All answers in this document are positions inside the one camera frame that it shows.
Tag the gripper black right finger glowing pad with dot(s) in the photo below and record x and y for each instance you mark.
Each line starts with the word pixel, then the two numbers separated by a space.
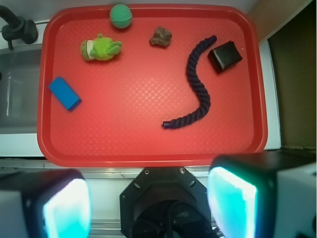
pixel 271 194

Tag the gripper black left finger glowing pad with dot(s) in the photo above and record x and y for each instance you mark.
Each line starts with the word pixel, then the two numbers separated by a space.
pixel 45 204

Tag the brown rock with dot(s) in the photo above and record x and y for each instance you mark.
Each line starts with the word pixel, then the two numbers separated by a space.
pixel 161 37

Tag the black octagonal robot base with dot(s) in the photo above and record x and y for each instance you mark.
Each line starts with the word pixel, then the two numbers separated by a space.
pixel 165 203

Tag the blue rectangular block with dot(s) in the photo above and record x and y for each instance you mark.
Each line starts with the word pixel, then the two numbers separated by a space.
pixel 65 94

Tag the red plastic tray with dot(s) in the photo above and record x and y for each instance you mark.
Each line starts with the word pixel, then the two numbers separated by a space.
pixel 126 99

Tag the black rectangular block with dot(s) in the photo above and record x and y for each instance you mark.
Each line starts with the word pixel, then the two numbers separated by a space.
pixel 224 56

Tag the metal sink basin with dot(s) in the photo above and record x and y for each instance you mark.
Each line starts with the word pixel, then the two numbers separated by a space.
pixel 19 86

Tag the green plush toy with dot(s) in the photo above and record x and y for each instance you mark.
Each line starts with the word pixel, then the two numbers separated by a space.
pixel 101 48

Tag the black faucet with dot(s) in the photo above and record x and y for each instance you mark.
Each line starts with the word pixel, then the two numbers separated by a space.
pixel 17 28

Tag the green textured ball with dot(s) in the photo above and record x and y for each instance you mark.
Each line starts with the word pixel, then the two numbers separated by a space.
pixel 121 16

